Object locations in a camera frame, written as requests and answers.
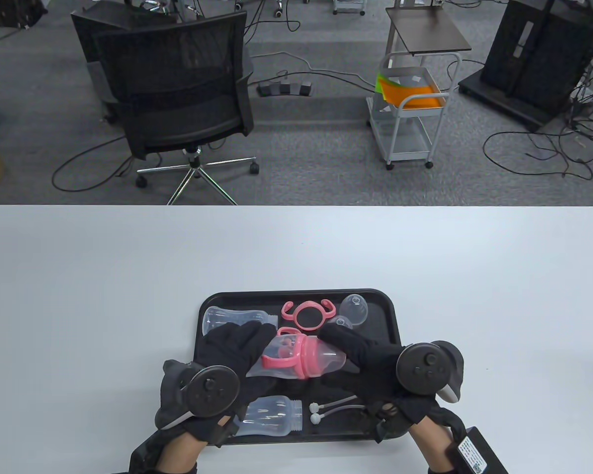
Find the black floor cable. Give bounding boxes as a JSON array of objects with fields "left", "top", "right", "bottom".
[
  {"left": 52, "top": 134, "right": 139, "bottom": 193},
  {"left": 483, "top": 129, "right": 593, "bottom": 181}
]

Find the person's right forearm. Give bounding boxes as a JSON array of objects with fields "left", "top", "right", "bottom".
[{"left": 408, "top": 425, "right": 455, "bottom": 474}]

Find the person's left forearm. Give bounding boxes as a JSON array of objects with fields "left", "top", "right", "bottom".
[{"left": 156, "top": 432, "right": 208, "bottom": 474}]

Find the black bag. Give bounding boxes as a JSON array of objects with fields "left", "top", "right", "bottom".
[{"left": 0, "top": 0, "right": 48, "bottom": 31}]

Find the white rolling cart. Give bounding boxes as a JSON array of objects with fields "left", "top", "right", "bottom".
[{"left": 366, "top": 52, "right": 463, "bottom": 171}]

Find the pink handle ring component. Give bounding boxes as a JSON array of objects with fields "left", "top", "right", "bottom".
[
  {"left": 281, "top": 299, "right": 338, "bottom": 331},
  {"left": 261, "top": 327, "right": 308, "bottom": 371}
]

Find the black mesh office chair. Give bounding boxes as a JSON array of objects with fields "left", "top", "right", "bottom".
[{"left": 93, "top": 11, "right": 260, "bottom": 205}]

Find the orange folder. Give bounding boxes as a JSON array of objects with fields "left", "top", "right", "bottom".
[{"left": 380, "top": 79, "right": 446, "bottom": 110}]

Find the black grey hand controller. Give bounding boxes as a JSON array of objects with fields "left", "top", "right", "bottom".
[
  {"left": 156, "top": 359, "right": 242, "bottom": 431},
  {"left": 395, "top": 341, "right": 464, "bottom": 404}
]

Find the black cabinet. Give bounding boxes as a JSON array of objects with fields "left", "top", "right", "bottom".
[{"left": 480, "top": 0, "right": 593, "bottom": 113}]

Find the black wrist brace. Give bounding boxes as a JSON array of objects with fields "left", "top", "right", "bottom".
[{"left": 128, "top": 434, "right": 198, "bottom": 474}]

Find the black wrist box white label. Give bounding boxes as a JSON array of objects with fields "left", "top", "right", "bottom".
[{"left": 447, "top": 426, "right": 509, "bottom": 474}]

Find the black plastic tray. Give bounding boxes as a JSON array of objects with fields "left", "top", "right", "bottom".
[{"left": 188, "top": 289, "right": 411, "bottom": 445}]

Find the brown top side table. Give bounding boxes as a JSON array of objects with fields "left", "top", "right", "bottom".
[{"left": 384, "top": 5, "right": 473, "bottom": 70}]

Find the person's right hand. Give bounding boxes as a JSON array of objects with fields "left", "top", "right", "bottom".
[{"left": 316, "top": 323, "right": 463, "bottom": 442}]

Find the clear baby bottle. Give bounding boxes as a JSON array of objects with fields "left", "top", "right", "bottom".
[
  {"left": 237, "top": 396, "right": 303, "bottom": 437},
  {"left": 204, "top": 306, "right": 279, "bottom": 337},
  {"left": 246, "top": 333, "right": 349, "bottom": 382}
]

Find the person's left hand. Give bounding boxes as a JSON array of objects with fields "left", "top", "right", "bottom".
[{"left": 183, "top": 321, "right": 277, "bottom": 447}]

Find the grey floor cable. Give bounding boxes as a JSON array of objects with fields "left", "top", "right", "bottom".
[{"left": 250, "top": 52, "right": 376, "bottom": 94}]

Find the black base platform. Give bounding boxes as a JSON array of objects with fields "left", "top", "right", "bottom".
[{"left": 457, "top": 68, "right": 581, "bottom": 133}]

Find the bundle of black cables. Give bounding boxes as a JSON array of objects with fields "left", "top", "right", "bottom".
[{"left": 563, "top": 49, "right": 593, "bottom": 163}]

